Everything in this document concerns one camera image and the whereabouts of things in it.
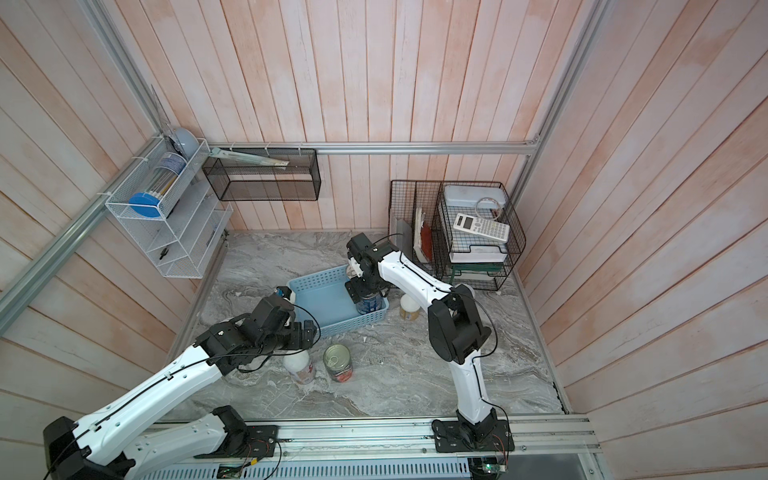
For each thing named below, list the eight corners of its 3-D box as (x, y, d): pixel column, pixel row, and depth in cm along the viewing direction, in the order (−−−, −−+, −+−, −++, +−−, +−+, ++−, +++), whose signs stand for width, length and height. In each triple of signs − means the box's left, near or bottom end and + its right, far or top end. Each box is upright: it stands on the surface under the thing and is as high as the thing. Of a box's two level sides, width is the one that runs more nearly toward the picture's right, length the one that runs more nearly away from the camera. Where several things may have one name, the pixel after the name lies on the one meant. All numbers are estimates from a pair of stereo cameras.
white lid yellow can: (408, 325, 96) (410, 313, 90) (395, 311, 99) (397, 299, 93) (417, 318, 98) (419, 306, 92) (405, 305, 101) (406, 292, 95)
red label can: (327, 382, 85) (321, 369, 76) (330, 358, 89) (325, 343, 81) (351, 382, 85) (349, 369, 76) (353, 358, 89) (350, 343, 81)
